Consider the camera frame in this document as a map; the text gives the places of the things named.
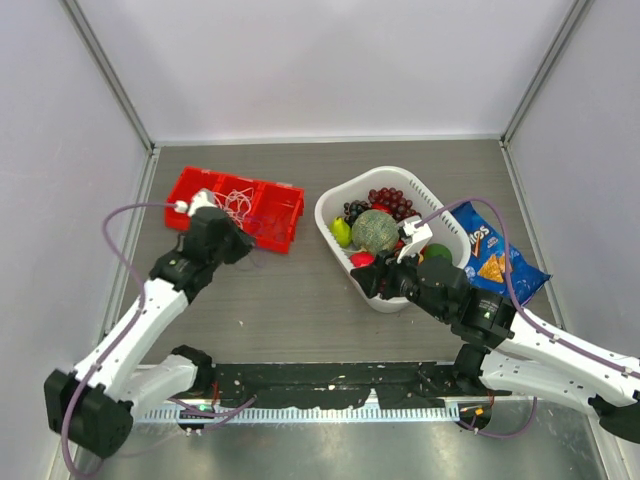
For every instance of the dark blue grape bunch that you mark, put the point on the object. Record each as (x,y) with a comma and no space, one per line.
(353,210)

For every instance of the red fruit in basket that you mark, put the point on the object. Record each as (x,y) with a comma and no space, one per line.
(361,259)

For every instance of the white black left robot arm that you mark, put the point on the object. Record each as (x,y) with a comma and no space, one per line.
(96,404)

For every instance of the blue chips bag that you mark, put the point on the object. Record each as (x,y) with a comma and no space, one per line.
(487,263)

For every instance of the yellow green pear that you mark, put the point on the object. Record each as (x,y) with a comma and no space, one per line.
(341,232)

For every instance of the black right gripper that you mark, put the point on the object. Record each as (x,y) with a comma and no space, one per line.
(391,268)

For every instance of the red bin compartment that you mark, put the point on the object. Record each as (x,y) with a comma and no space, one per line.
(279,210)
(238,197)

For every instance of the red bin right compartment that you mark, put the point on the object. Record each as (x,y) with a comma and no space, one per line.
(279,210)

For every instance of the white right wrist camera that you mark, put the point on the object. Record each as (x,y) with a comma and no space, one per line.
(415,233)

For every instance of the green lime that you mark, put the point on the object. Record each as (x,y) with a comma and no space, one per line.
(437,250)

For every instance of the green netted melon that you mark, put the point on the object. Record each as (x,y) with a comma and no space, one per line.
(374,231)

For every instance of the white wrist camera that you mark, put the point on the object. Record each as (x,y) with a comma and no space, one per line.
(415,233)
(204,198)

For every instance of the red bin middle compartment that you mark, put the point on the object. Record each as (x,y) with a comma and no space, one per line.
(238,197)

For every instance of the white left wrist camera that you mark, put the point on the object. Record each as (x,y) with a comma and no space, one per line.
(204,198)

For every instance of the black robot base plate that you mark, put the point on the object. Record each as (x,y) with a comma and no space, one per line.
(339,386)

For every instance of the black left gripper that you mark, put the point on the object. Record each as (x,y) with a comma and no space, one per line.
(243,246)

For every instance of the dark red grape bunch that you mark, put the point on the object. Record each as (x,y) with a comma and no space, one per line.
(392,201)

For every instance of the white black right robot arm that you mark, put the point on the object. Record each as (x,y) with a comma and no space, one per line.
(507,348)

